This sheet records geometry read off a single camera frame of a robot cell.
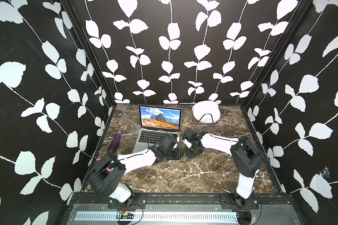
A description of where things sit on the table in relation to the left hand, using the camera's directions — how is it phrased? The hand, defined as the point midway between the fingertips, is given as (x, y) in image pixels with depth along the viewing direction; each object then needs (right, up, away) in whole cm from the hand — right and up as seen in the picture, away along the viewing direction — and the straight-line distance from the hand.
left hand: (184, 152), depth 84 cm
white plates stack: (+17, +26, +14) cm, 34 cm away
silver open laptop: (-20, +18, +17) cm, 32 cm away
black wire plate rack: (+17, +20, +16) cm, 31 cm away
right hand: (+3, -2, +8) cm, 9 cm away
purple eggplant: (-48, +4, +11) cm, 49 cm away
